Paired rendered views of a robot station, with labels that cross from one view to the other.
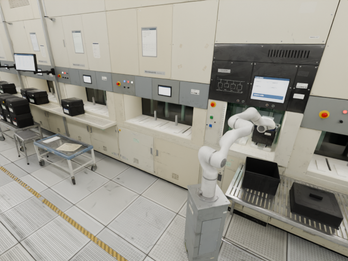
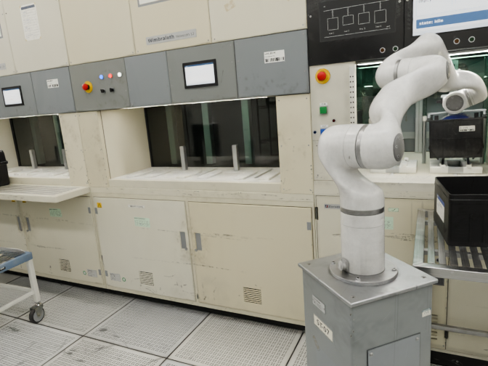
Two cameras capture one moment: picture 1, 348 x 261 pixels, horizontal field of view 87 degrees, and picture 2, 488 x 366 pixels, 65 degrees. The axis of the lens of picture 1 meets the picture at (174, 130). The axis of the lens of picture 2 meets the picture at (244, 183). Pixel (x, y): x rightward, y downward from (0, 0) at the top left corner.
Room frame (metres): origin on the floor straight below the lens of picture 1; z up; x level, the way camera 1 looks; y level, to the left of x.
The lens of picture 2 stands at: (0.21, 0.09, 1.27)
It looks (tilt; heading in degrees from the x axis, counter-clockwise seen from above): 12 degrees down; 356
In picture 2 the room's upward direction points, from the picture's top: 5 degrees counter-clockwise
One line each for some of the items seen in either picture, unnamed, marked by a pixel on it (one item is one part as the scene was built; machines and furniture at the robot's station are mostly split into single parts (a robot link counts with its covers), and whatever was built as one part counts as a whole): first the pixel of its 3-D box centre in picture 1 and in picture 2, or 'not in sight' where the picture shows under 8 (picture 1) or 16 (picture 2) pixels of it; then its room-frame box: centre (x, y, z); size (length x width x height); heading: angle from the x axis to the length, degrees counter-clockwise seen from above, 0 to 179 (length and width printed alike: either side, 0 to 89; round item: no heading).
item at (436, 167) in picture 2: (261, 144); (454, 165); (1.93, -1.04, 0.89); 0.22 x 0.21 x 0.04; 150
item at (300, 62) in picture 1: (249, 131); (416, 144); (2.13, -0.96, 0.98); 0.95 x 0.88 x 1.95; 150
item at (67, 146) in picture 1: (69, 146); not in sight; (2.47, 1.61, 0.47); 0.31 x 0.23 x 0.02; 81
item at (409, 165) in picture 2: (238, 138); (393, 165); (2.07, -0.81, 0.89); 0.22 x 0.21 x 0.04; 150
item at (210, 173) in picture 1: (208, 161); (351, 166); (1.24, -0.28, 1.07); 0.19 x 0.12 x 0.24; 40
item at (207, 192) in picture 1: (208, 185); (362, 240); (1.22, -0.30, 0.85); 0.19 x 0.19 x 0.18
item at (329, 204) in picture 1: (314, 201); not in sight; (1.10, -1.11, 0.83); 0.29 x 0.29 x 0.13; 62
